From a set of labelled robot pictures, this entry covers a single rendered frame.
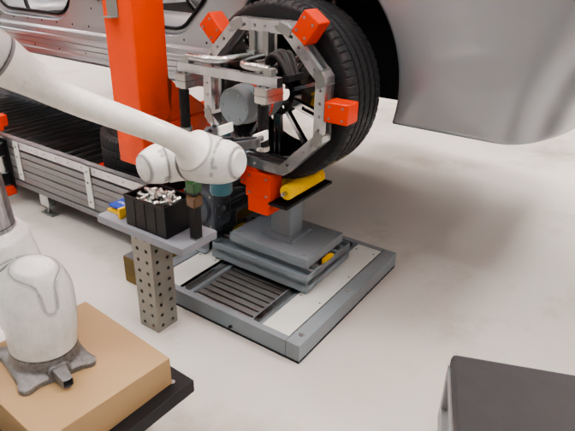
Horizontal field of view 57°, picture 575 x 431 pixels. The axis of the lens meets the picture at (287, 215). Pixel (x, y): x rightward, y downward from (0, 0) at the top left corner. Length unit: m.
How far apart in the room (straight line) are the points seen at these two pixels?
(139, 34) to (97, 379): 1.27
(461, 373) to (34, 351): 1.05
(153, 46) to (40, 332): 1.24
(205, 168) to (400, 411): 1.05
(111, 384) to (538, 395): 1.05
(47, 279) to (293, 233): 1.24
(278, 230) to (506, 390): 1.18
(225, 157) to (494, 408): 0.88
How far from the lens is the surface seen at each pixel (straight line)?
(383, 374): 1.98
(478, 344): 2.21
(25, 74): 1.16
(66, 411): 1.34
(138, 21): 2.13
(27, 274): 1.29
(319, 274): 2.22
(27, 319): 1.31
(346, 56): 1.86
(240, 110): 1.83
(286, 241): 2.24
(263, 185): 2.04
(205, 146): 1.24
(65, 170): 2.89
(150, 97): 2.20
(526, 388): 1.54
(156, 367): 1.41
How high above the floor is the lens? 1.31
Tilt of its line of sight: 26 degrees down
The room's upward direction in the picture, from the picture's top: 2 degrees clockwise
